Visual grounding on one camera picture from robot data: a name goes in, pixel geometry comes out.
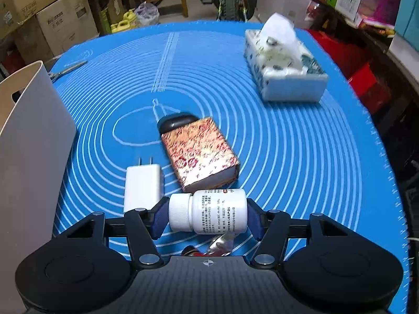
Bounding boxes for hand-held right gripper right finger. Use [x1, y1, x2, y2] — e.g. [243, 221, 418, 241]
[245, 198, 356, 267]

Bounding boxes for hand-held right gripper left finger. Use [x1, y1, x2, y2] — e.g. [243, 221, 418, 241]
[54, 196, 171, 267]

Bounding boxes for white charger plug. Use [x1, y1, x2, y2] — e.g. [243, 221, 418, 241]
[124, 156, 163, 216]

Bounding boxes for white medicine bottle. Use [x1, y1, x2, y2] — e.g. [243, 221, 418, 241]
[168, 188, 248, 235]

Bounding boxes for red hero figure toy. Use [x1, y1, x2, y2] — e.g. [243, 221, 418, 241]
[181, 232, 234, 257]

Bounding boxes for red patterned box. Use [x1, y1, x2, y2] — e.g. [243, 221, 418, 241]
[160, 117, 240, 193]

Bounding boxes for black oval device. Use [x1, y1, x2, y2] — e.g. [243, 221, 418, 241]
[156, 112, 199, 134]

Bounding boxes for cream plastic storage bin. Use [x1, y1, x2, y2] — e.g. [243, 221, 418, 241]
[0, 60, 77, 314]

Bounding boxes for blue silicone mat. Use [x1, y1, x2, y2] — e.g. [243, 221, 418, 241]
[46, 21, 410, 314]

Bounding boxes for white tissue pack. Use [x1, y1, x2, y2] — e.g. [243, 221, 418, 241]
[244, 12, 329, 102]

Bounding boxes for grey scissors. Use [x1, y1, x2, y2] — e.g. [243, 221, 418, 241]
[48, 60, 88, 83]

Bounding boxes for red plastic crate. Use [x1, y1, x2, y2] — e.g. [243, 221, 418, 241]
[306, 29, 377, 86]

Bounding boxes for yellow plastic jug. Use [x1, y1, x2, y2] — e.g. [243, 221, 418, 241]
[111, 19, 132, 33]
[123, 9, 139, 28]

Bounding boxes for clear plastic bag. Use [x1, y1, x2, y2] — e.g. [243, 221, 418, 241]
[134, 2, 160, 27]

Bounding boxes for large brown cardboard box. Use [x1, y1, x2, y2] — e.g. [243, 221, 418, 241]
[15, 0, 99, 63]

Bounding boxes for purple gift box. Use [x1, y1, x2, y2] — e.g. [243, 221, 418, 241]
[373, 0, 403, 30]

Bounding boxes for light blue box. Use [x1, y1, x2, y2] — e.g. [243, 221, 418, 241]
[394, 0, 419, 40]

